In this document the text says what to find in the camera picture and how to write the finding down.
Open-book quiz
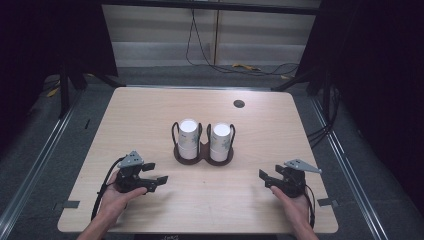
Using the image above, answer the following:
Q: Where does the black overhead bar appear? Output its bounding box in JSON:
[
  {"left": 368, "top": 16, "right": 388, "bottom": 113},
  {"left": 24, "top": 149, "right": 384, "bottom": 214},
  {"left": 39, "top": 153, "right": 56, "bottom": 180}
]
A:
[{"left": 99, "top": 0, "right": 322, "bottom": 16}]

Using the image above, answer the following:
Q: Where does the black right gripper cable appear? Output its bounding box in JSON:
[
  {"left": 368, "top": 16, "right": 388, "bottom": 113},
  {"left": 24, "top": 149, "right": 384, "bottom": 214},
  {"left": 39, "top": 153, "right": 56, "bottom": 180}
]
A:
[{"left": 303, "top": 184, "right": 317, "bottom": 230}]

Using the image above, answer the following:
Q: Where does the metal floor rail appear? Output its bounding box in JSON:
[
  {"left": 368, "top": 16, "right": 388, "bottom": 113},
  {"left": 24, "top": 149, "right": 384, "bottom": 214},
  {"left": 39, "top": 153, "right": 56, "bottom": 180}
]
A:
[
  {"left": 309, "top": 96, "right": 391, "bottom": 240},
  {"left": 0, "top": 94, "right": 83, "bottom": 234}
]

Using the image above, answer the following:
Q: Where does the bundle of black floor cables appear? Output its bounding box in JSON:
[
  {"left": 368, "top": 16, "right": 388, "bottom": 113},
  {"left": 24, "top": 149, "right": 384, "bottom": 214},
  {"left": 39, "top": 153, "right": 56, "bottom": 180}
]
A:
[{"left": 306, "top": 84, "right": 342, "bottom": 148}]

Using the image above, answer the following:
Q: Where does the person's right hand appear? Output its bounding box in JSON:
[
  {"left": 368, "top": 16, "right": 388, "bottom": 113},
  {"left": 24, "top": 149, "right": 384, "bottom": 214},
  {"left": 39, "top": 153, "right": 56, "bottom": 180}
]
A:
[{"left": 270, "top": 186, "right": 313, "bottom": 231}]

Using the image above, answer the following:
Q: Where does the grey tape piece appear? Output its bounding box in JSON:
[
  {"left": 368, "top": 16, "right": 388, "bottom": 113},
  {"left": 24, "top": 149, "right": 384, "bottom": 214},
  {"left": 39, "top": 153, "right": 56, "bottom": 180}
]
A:
[
  {"left": 317, "top": 198, "right": 339, "bottom": 208},
  {"left": 53, "top": 200, "right": 81, "bottom": 210}
]

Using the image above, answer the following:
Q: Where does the dark curtain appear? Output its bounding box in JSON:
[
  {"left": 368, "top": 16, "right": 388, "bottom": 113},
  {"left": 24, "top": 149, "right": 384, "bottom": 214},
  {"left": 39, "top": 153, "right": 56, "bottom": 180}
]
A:
[
  {"left": 0, "top": 0, "right": 118, "bottom": 151},
  {"left": 296, "top": 0, "right": 424, "bottom": 214}
]

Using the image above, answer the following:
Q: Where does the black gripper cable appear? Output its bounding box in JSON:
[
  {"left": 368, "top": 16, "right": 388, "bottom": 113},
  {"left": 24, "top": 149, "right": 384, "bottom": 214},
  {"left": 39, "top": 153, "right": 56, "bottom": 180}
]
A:
[
  {"left": 303, "top": 184, "right": 317, "bottom": 230},
  {"left": 90, "top": 155, "right": 128, "bottom": 222}
]

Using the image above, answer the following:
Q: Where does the black hanging cable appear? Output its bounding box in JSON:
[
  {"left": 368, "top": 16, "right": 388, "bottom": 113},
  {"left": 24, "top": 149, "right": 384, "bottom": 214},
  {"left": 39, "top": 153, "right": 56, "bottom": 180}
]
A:
[{"left": 185, "top": 8, "right": 300, "bottom": 77}]

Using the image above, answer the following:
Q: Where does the black metal stand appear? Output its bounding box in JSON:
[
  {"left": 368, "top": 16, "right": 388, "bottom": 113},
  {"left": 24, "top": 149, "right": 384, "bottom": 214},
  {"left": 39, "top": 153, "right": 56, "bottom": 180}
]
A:
[
  {"left": 58, "top": 63, "right": 123, "bottom": 119},
  {"left": 271, "top": 66, "right": 334, "bottom": 116}
]

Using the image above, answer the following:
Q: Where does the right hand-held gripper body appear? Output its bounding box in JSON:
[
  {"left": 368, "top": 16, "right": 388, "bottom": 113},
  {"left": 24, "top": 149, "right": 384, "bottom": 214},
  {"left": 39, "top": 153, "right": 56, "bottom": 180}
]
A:
[{"left": 276, "top": 158, "right": 323, "bottom": 198}]

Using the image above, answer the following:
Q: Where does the person's left hand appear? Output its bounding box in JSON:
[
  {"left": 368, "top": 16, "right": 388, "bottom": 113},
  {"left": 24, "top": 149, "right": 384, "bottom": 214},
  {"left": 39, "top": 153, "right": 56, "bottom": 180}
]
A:
[{"left": 99, "top": 173, "right": 148, "bottom": 223}]

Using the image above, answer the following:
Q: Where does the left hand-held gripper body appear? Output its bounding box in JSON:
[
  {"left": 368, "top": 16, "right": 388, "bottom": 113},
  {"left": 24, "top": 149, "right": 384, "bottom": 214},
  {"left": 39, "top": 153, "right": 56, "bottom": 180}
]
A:
[{"left": 114, "top": 150, "right": 148, "bottom": 194}]

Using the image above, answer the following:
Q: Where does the brown double cup holder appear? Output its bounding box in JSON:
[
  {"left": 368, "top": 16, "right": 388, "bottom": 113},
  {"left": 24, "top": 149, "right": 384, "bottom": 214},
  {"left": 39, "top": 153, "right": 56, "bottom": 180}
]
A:
[{"left": 171, "top": 121, "right": 236, "bottom": 167}]

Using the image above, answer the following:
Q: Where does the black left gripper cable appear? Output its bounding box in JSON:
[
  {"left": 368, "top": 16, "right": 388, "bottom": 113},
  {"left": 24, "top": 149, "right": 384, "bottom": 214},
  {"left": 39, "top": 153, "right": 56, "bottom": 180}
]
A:
[{"left": 90, "top": 155, "right": 128, "bottom": 222}]

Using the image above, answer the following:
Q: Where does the stack of white paper cups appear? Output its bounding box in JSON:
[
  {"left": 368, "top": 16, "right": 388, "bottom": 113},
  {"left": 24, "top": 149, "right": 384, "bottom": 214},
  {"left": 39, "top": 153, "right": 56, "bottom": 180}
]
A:
[
  {"left": 209, "top": 122, "right": 233, "bottom": 163},
  {"left": 177, "top": 118, "right": 200, "bottom": 160}
]

